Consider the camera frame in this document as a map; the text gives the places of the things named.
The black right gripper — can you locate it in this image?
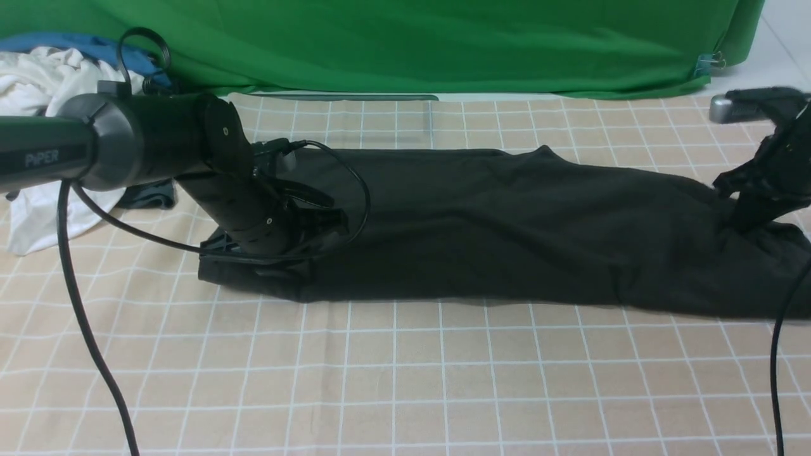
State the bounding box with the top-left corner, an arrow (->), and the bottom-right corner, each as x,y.
713,113 -> 810,232

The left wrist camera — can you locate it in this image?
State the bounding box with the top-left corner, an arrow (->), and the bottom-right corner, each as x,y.
251,138 -> 307,178

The white crumpled shirt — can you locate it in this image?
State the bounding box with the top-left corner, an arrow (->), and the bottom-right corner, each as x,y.
1,46 -> 124,256

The blue binder clip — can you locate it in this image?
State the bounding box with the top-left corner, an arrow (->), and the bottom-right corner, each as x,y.
693,52 -> 727,78

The beige checkered table mat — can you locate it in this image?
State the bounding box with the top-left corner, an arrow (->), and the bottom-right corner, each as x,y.
0,95 -> 811,456

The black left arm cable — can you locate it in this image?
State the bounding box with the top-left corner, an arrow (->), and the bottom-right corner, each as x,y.
56,27 -> 372,456

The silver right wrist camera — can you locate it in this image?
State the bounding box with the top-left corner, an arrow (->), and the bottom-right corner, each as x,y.
708,86 -> 809,126

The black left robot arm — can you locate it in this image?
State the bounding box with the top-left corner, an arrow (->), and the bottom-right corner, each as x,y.
1,94 -> 348,270

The dark gray long-sleeve shirt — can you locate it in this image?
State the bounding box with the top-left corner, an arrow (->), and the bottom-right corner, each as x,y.
198,146 -> 809,319

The dark teal crumpled garment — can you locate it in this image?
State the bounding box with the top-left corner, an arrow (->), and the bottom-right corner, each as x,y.
116,179 -> 177,210

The green backdrop cloth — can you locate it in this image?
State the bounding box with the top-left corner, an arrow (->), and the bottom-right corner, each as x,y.
2,1 -> 764,100

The blue crumpled garment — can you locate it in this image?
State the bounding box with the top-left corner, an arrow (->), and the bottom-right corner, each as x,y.
1,32 -> 173,87

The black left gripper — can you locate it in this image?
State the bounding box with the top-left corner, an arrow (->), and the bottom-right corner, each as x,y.
200,174 -> 348,279

